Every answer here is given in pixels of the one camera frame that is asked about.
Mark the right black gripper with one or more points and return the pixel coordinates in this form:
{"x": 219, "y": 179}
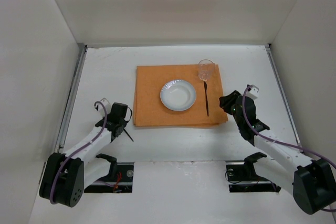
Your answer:
{"x": 230, "y": 100}

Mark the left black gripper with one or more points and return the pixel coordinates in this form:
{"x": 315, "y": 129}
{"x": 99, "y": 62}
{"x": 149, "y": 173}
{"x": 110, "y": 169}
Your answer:
{"x": 118, "y": 128}

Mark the black plastic fork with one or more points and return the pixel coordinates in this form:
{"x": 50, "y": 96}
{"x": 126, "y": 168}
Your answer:
{"x": 129, "y": 136}

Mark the black plastic knife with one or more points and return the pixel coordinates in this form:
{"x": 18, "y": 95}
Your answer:
{"x": 206, "y": 98}

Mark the orange cloth napkin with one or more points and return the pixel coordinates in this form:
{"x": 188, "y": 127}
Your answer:
{"x": 149, "y": 110}

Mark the clear plastic cup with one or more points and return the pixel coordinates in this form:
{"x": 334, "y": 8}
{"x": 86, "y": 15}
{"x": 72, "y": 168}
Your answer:
{"x": 205, "y": 69}

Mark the clear plastic plate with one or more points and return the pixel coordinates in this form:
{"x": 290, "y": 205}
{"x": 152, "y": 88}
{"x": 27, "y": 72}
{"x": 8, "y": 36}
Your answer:
{"x": 178, "y": 95}

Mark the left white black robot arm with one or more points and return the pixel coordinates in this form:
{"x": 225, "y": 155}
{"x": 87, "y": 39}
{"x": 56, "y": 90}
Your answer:
{"x": 84, "y": 168}

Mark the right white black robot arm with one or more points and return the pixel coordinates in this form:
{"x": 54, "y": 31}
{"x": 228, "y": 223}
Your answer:
{"x": 310, "y": 182}

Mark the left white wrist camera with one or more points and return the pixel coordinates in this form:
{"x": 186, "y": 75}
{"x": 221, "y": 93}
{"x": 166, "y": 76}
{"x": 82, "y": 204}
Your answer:
{"x": 103, "y": 106}

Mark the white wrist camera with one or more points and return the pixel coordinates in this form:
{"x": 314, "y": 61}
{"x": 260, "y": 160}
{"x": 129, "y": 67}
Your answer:
{"x": 103, "y": 106}
{"x": 252, "y": 92}

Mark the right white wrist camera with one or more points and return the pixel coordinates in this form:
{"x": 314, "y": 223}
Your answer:
{"x": 252, "y": 92}

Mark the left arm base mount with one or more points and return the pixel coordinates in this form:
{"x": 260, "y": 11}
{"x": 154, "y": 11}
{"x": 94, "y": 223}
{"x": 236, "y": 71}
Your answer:
{"x": 106, "y": 175}

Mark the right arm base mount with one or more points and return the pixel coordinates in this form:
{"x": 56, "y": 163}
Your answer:
{"x": 242, "y": 177}

